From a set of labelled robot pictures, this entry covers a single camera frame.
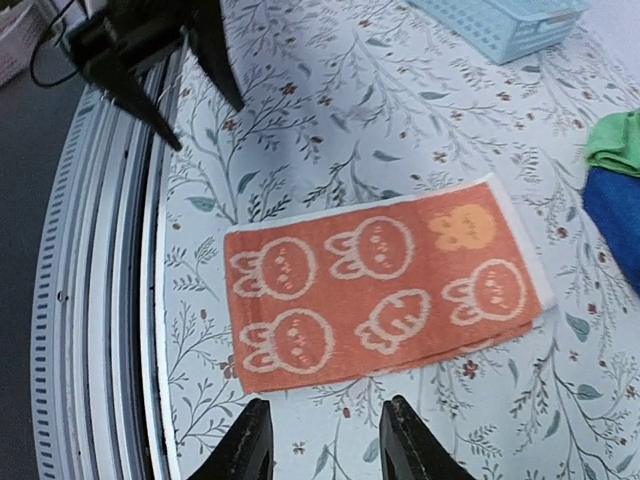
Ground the light blue plastic basket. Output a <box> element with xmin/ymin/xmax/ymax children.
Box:
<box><xmin>410</xmin><ymin>0</ymin><xmax>589</xmax><ymax>65</ymax></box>

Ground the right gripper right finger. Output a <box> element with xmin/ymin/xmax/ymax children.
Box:
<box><xmin>379</xmin><ymin>395</ymin><xmax>470</xmax><ymax>480</ymax></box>

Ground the blue towel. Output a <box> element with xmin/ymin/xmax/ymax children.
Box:
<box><xmin>582</xmin><ymin>167</ymin><xmax>639</xmax><ymax>294</ymax></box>

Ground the green towel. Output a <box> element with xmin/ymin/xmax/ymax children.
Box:
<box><xmin>585</xmin><ymin>110</ymin><xmax>639</xmax><ymax>178</ymax></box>

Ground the front aluminium rail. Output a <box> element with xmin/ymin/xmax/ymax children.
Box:
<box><xmin>30</xmin><ymin>87</ymin><xmax>180</xmax><ymax>479</ymax></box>

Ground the orange bunny towel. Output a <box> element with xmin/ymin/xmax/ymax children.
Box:
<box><xmin>224</xmin><ymin>175</ymin><xmax>555</xmax><ymax>393</ymax></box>

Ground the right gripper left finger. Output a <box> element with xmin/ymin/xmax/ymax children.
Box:
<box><xmin>189</xmin><ymin>398</ymin><xmax>274</xmax><ymax>480</ymax></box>

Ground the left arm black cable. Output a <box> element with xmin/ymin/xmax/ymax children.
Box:
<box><xmin>28</xmin><ymin>0</ymin><xmax>84</xmax><ymax>86</ymax></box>

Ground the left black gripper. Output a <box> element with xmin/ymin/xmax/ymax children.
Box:
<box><xmin>67</xmin><ymin>0</ymin><xmax>244</xmax><ymax>151</ymax></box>

